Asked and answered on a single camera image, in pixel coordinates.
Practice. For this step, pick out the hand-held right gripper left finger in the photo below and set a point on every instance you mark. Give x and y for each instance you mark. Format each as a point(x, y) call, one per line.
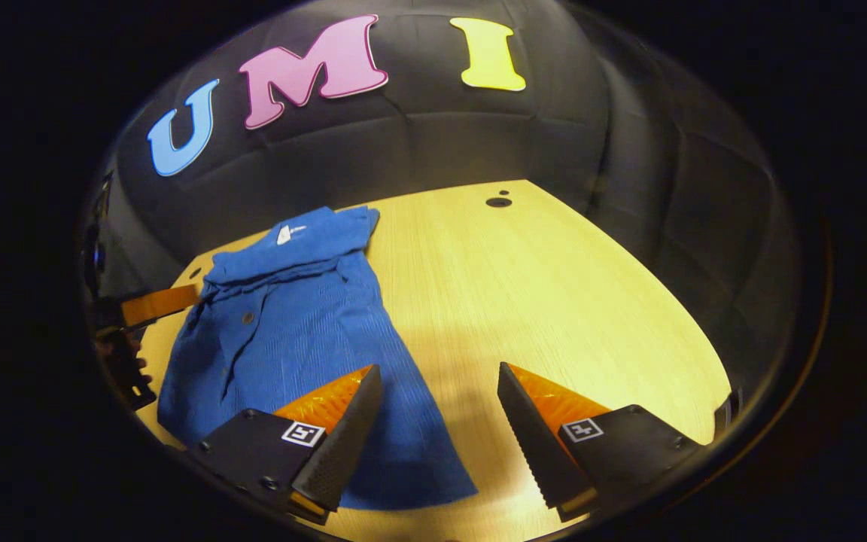
point(343, 444)

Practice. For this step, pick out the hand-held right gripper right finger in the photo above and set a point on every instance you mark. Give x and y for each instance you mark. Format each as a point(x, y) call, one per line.
point(535, 444)

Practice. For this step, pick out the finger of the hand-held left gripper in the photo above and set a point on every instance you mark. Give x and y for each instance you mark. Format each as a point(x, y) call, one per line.
point(129, 369)
point(159, 302)

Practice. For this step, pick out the blue button shirt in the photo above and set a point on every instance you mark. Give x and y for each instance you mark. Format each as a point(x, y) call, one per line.
point(290, 339)

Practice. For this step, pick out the black backdrop cloth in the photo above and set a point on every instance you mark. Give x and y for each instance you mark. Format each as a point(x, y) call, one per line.
point(433, 135)

